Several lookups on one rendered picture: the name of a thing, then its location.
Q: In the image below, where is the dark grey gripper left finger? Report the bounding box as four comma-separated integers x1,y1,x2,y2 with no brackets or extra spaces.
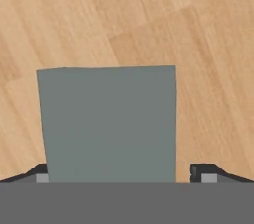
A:
0,163,50,184

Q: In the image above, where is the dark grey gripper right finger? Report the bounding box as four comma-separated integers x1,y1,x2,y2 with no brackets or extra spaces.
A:
189,163,254,184

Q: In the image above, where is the grey flat rectangular block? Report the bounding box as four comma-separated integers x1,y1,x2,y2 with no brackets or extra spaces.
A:
36,65,177,184

